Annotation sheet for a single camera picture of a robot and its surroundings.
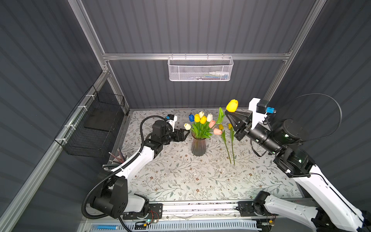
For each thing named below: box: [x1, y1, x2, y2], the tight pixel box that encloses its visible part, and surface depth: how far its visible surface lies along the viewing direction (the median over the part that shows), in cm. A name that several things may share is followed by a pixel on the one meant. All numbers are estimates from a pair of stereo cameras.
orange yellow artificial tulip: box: [226, 99, 239, 113], surface depth 47 cm
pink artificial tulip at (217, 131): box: [213, 128, 223, 135], surface depth 76 cm
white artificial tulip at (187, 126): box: [183, 122, 192, 131], surface depth 75 cm
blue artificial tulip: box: [188, 114, 195, 123], surface depth 78 cm
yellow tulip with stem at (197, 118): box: [194, 113, 201, 123], surface depth 77 cm
